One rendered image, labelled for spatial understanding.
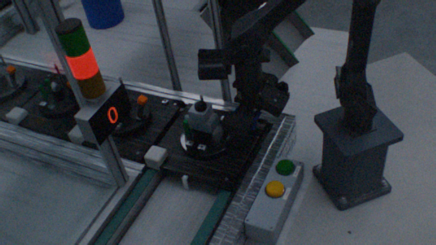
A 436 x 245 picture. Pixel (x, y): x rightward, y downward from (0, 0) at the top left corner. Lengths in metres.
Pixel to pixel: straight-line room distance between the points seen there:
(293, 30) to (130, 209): 0.73
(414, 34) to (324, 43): 1.72
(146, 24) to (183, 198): 0.97
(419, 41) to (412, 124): 1.93
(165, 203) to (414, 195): 0.61
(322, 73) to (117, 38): 0.83
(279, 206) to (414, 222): 0.33
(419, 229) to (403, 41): 2.23
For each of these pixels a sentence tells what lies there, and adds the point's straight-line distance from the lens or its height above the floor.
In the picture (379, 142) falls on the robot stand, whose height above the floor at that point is 1.06.
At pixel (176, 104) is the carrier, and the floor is 0.97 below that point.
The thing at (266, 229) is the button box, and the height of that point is 0.96.
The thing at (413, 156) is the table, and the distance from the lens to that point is 1.31.
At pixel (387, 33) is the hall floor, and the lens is 3.34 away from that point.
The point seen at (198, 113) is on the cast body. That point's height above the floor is 1.08.
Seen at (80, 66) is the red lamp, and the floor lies 1.34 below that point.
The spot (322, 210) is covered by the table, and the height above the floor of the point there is 0.86.
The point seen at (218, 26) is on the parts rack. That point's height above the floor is 1.19.
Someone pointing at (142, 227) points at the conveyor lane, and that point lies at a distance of 1.11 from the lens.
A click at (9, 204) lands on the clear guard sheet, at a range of 0.90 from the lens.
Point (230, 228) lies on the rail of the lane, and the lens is 1.02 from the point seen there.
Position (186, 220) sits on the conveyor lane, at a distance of 1.10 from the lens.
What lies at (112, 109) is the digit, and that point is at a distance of 0.96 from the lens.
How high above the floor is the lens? 1.80
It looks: 43 degrees down
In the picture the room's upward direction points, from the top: 11 degrees counter-clockwise
